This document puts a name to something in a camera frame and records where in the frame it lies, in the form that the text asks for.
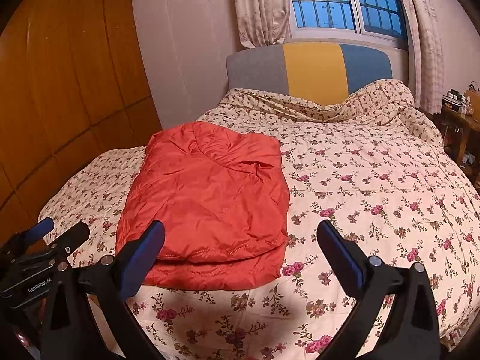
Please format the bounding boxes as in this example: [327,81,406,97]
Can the items on bedside table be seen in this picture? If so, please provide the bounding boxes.
[442,81,480,122]

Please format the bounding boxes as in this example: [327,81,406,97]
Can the beige patterned right curtain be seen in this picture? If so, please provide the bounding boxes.
[401,0,444,115]

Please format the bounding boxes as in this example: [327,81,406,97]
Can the beige patterned curtain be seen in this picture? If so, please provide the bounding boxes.
[401,0,444,115]
[234,0,290,49]

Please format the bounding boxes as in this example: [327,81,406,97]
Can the window with blue panes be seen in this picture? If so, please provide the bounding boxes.
[289,0,407,50]

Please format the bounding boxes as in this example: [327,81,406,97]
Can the beige patterned left curtain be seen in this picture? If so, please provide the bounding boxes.
[234,0,290,49]

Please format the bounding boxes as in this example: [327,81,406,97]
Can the wooden bedside table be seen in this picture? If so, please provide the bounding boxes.
[426,107,479,185]

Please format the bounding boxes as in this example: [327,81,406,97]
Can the orange puffer jacket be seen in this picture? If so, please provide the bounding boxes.
[116,121,290,291]

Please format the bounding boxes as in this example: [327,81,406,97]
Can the wooden wardrobe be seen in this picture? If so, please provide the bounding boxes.
[1,0,161,241]

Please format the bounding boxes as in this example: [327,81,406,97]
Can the floral quilt bedspread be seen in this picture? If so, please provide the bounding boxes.
[37,78,480,360]

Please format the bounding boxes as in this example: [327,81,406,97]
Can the grey yellow blue headboard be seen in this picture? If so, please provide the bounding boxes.
[226,41,393,105]

